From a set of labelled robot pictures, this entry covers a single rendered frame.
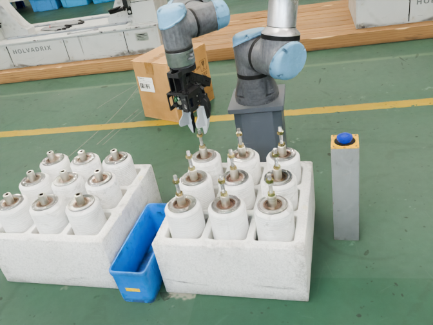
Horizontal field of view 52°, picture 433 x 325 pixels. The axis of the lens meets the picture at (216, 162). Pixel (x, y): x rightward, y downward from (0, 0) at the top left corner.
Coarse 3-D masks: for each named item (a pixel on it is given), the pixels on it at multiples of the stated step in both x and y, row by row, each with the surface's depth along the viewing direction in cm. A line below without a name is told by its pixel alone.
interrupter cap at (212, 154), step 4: (196, 152) 136; (208, 152) 135; (212, 152) 134; (196, 156) 134; (200, 156) 134; (208, 156) 133; (212, 156) 132; (196, 160) 132; (200, 160) 132; (204, 160) 131; (208, 160) 131
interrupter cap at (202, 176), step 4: (188, 172) 127; (200, 172) 126; (204, 172) 125; (184, 176) 126; (188, 176) 125; (200, 176) 124; (204, 176) 124; (180, 180) 124; (184, 180) 124; (188, 180) 124; (196, 180) 123; (200, 180) 122; (204, 180) 122; (184, 184) 122; (188, 184) 121; (192, 184) 121; (196, 184) 121
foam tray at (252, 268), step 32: (256, 192) 128; (160, 256) 116; (192, 256) 113; (224, 256) 110; (256, 256) 108; (288, 256) 106; (192, 288) 120; (224, 288) 117; (256, 288) 114; (288, 288) 112
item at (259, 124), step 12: (228, 108) 149; (240, 108) 147; (252, 108) 146; (264, 108) 145; (276, 108) 144; (240, 120) 150; (252, 120) 149; (264, 120) 148; (276, 120) 149; (252, 132) 152; (264, 132) 151; (276, 132) 151; (252, 144) 154; (264, 144) 154; (276, 144) 153; (264, 156) 156
